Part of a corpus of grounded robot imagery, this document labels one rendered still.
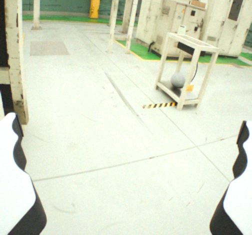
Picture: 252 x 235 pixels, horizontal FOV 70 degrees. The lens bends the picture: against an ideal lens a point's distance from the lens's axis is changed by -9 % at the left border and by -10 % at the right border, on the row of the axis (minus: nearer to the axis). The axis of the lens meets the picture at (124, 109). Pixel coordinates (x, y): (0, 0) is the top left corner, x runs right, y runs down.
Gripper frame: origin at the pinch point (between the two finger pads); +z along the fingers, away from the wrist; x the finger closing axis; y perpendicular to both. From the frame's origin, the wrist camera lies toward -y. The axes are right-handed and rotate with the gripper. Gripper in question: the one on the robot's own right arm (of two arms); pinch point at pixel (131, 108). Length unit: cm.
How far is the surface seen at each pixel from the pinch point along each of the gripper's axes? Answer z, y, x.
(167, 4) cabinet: 434, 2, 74
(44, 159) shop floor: 89, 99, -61
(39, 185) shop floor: 65, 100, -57
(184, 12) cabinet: 421, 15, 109
